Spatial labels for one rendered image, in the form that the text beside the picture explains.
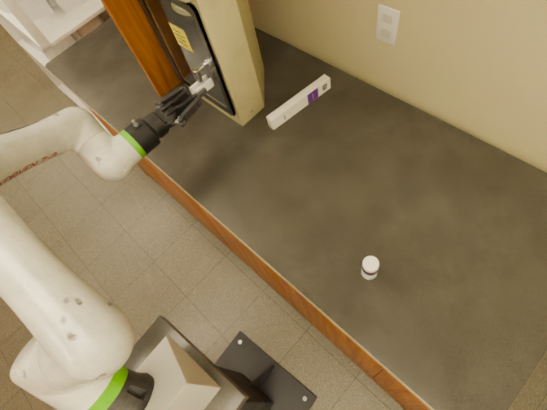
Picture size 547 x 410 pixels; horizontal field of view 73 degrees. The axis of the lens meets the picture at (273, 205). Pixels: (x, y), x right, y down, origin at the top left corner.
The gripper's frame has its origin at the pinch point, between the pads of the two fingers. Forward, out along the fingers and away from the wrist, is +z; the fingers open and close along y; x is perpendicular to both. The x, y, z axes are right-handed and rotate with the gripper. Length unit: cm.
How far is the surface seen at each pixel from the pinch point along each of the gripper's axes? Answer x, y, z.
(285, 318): 114, -38, -27
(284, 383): 113, -59, -49
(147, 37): -2.1, 31.7, 3.3
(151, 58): 5.2, 31.7, 0.8
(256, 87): 10.3, -5.3, 15.6
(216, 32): -15.4, -5.3, 8.0
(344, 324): 20, -73, -23
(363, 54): 13, -23, 49
